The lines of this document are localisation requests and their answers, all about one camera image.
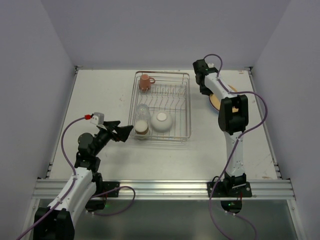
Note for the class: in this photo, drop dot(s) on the white and brown cup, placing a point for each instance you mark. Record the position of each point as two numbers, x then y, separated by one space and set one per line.
141 127

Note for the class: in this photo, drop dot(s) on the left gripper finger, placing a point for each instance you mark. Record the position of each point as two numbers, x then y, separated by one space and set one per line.
123 133
111 125

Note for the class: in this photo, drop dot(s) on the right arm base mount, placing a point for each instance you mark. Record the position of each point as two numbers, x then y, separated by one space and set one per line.
230 187

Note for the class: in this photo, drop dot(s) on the yellow plate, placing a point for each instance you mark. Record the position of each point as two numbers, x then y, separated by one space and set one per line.
234 110

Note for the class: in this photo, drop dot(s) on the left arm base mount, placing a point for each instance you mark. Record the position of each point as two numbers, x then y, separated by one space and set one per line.
99 204

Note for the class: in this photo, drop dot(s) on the aluminium front rail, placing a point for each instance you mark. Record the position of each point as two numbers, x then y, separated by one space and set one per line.
269 189

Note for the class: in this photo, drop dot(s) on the pink mug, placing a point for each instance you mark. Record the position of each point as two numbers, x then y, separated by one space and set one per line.
145 82

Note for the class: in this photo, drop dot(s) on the metal wire dish rack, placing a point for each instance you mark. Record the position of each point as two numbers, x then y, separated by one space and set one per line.
169 93

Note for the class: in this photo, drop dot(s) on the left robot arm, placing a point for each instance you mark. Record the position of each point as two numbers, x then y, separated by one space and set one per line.
58 220

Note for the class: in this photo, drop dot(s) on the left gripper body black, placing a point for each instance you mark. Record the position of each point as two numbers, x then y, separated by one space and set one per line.
110 130

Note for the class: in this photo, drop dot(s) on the clear drinking glass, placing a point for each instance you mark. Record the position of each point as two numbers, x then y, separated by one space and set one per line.
142 113

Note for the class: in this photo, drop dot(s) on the white bowl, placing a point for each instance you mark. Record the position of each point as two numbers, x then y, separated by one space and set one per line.
161 121

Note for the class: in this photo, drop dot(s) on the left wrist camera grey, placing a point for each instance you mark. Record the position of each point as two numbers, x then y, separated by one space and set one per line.
97 118

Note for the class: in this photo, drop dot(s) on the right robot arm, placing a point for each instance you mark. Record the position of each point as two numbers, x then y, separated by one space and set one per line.
233 118

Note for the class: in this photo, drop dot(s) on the blue plate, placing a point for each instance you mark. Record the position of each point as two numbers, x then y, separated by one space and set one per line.
215 103

